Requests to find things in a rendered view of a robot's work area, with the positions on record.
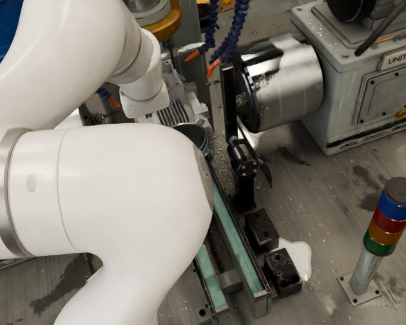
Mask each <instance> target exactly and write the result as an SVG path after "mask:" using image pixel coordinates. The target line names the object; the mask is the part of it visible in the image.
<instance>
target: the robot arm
mask: <svg viewBox="0 0 406 325"><path fill-rule="evenodd" d="M105 82H109V83H113V84H116V85H118V86H120V89H119V93H120V98H121V103H122V110H123V112H124V113H125V114H126V117H128V118H135V117H139V116H142V115H145V116H146V118H148V117H152V112H156V111H158V110H161V109H164V108H166V107H168V105H169V95H168V90H167V88H166V85H165V83H164V81H163V79H162V65H161V54H160V45H159V42H158V41H157V39H156V37H155V36H154V35H153V34H152V33H150V32H149V31H147V30H145V29H142V28H141V27H140V26H139V24H138V22H137V21H136V20H135V18H134V17H133V15H132V14H131V12H130V11H129V10H128V8H127V6H126V5H125V4H124V2H123V1H122V0H24V2H23V6H22V10H21V15H20V18H19V24H18V27H17V31H16V33H15V37H14V40H13V41H12V44H11V46H10V49H9V51H8V52H7V54H6V56H5V58H4V59H3V61H2V62H1V64H0V260H2V259H17V258H25V257H39V256H47V255H61V254H69V253H84V252H88V253H92V254H94V255H96V256H98V257H99V258H100V259H101V260H102V262H103V267H102V268H101V270H100V271H99V272H98V273H97V274H96V275H95V276H94V277H93V278H92V279H91V280H90V281H89V282H88V283H87V284H86V285H85V286H84V287H83V288H82V289H81V290H79V291H78V292H77V293H76V294H75V295H74V296H73V297H72V298H71V299H70V301H69V302H68V303H67V304H66V305H65V307H64V308H63V309H62V311H61V312H60V314H59V315H58V317H57V318H56V320H55V323H54V325H158V319H157V313H158V308H159V306H160V305H161V303H162V301H163V300H164V298H165V296H166V295H167V294H168V292H169V290H170V289H171V288H172V286H173V285H174V284H175V283H176V281H177V280H178V279H179V277H180V276H181V275H182V274H183V273H184V271H185V270H186V268H187V267H188V266H189V265H190V263H191V262H192V260H193V259H194V258H195V255H196V254H197V252H198V251H199V249H200V247H201V246H202V243H203V242H204V239H205V238H206V235H207V232H208V229H209V225H210V223H211V218H212V214H213V203H215V197H214V190H213V183H212V178H211V174H210V171H209V168H208V164H207V162H206V160H205V158H204V156H203V154H202V152H201V151H200V150H199V149H198V148H197V146H196V145H195V144H194V143H193V142H192V141H191V140H190V139H189V138H188V137H186V136H185V135H184V134H182V133H180V132H178V131H176V130H174V129H172V128H170V127H167V126H164V125H159V124H151V123H121V124H104V125H96V126H82V127H74V128H61V129H54V128H55V127H56V126H58V125H59V124H60V123H61V122H63V121H64V120H65V119H66V118H67V117H68V116H69V115H71V114H72V113H73V112H74V111H76V109H78V107H80V105H82V104H83V103H84V102H85V101H86V100H87V99H88V98H89V97H91V96H92V95H93V94H94V93H95V92H96V91H97V90H98V89H99V88H100V87H101V86H102V85H103V84H104V83H105ZM148 114H149V116H148Z"/></svg>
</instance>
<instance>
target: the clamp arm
mask: <svg viewBox="0 0 406 325"><path fill-rule="evenodd" d="M219 70H220V83H221V90H222V104H223V111H224V124H225V131H226V142H227V144H228V145H229V144H230V143H231V140H234V139H238V123H237V102H236V91H235V71H234V66H233V64H232V63H226V64H222V65H220V66H219ZM234 137H235V138H234Z"/></svg>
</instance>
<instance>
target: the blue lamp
mask: <svg viewBox="0 0 406 325"><path fill-rule="evenodd" d="M378 206H379V209H380V211H381V212H382V213H383V214H384V215H385V216H386V217H388V218H390V219H392V220H395V221H404V220H406V206H400V205H397V204H395V203H393V202H392V201H391V200H389V198H388V197H387V196H386V194H385V191H384V189H383V191H382V194H381V196H380V199H379V201H378Z"/></svg>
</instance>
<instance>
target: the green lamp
mask: <svg viewBox="0 0 406 325"><path fill-rule="evenodd" d="M397 243H398V242H396V243H394V244H391V245H385V244H380V243H379V242H376V241H375V240H374V239H373V238H372V237H371V236H370V234H369V227H368V229H367V232H366V234H365V244H366V246H367V247H368V249H370V250H371V251H372V252H373V253H376V254H378V255H386V254H389V253H390V252H392V251H393V250H394V249H395V247H396V245H397Z"/></svg>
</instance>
